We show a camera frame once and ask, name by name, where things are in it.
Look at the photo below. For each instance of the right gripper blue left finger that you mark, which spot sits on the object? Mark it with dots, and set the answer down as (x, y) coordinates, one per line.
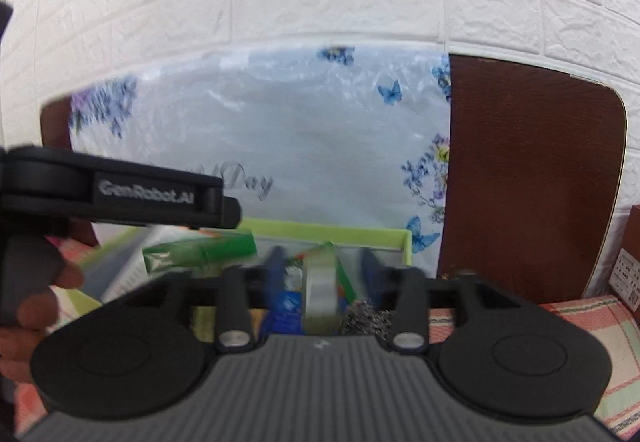
(274, 275)

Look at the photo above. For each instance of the light green cardboard storage box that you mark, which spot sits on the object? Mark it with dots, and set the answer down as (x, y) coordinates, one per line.
(231, 322)

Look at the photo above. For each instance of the steel wool scrubber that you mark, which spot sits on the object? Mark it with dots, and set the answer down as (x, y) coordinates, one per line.
(362, 319)

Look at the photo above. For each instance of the plaid red bed sheet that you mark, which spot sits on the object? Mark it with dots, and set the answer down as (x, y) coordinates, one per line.
(463, 361)

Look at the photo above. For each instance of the dark brown wooden headboard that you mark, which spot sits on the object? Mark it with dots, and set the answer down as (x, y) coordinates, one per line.
(534, 167)

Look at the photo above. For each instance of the person's left hand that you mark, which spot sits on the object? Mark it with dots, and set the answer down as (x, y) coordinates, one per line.
(39, 312)

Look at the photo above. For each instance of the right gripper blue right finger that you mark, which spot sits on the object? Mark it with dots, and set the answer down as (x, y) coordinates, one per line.
(376, 280)

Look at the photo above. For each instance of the green square box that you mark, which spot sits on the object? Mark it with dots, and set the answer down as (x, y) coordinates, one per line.
(294, 272)

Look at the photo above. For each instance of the green snack packet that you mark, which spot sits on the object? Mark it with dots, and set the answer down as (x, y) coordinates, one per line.
(200, 253)

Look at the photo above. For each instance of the brown cardboard shoe box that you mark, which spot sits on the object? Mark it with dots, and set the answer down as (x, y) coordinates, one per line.
(625, 276)

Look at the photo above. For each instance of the floral Beautiful Day pillow pack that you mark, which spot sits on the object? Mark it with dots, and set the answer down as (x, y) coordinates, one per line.
(352, 135)

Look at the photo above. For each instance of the blue square box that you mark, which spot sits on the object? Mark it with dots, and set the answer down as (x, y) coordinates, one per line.
(286, 315)

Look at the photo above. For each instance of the clear tape roll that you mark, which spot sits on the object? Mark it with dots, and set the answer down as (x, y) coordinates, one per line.
(321, 314)

